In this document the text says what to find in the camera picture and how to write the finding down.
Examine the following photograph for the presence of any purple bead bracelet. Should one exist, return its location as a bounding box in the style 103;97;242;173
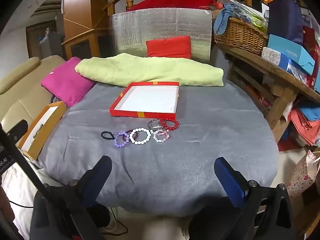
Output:
114;131;130;148

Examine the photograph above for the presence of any stack of folded cloths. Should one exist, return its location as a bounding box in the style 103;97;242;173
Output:
290;105;320;147

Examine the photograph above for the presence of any grey blanket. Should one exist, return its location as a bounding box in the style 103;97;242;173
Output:
37;81;279;217

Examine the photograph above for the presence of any white cloth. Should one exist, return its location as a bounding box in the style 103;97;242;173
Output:
2;164;64;233

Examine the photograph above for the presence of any red cushion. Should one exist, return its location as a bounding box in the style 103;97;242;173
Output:
146;36;192;60

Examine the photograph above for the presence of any red paper bag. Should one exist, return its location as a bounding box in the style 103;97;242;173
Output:
303;26;320;88

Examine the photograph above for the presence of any wooden cabinet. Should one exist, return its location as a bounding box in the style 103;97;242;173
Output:
61;0;109;60

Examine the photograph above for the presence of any black cable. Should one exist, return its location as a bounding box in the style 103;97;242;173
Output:
9;200;34;208

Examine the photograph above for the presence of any red shallow cardboard box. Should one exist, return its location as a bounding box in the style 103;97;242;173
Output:
109;82;180;119

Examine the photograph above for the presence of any orange shallow cardboard box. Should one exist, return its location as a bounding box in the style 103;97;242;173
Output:
17;101;68;161

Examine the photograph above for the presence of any floral paper bag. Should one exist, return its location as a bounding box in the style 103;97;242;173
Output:
287;150;320;200

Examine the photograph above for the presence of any white patterned box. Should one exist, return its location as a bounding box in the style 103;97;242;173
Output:
261;47;283;64

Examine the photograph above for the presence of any silver bangle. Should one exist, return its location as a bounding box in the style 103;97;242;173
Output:
147;119;163;130

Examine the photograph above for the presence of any beige sofa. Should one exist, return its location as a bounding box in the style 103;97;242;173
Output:
0;55;67;130

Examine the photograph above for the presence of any navy blue bag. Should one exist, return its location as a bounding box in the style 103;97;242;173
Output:
267;0;304;45

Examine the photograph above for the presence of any magenta pillow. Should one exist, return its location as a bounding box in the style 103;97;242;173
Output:
41;57;97;108

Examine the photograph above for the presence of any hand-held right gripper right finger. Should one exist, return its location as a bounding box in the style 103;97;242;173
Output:
190;157;292;240

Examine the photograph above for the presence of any red bead bracelet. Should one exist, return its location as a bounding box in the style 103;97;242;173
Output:
159;118;180;132

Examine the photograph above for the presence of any light blue cardboard box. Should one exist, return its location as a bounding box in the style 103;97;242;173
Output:
267;34;315;75

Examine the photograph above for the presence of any wooden bench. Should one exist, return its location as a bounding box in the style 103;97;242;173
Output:
216;42;320;130

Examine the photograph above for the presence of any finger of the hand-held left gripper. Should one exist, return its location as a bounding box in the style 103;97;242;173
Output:
5;119;29;141
0;123;50;198

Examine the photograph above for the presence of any silver foil insulation sheet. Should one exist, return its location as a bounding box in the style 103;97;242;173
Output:
109;7;213;64

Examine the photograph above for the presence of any blue cloth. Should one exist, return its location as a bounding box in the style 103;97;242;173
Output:
214;4;250;34

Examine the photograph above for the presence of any wicker basket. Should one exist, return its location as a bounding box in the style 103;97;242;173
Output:
214;17;269;56

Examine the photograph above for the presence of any light green folded blanket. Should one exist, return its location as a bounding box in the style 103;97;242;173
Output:
75;53;224;87

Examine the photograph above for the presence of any dark red coil hair tie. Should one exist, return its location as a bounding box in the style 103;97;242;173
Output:
125;129;140;141

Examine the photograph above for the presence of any white bead bracelet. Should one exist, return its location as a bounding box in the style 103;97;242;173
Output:
129;128;152;145

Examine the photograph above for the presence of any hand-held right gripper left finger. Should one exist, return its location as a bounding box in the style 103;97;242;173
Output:
29;155;113;240

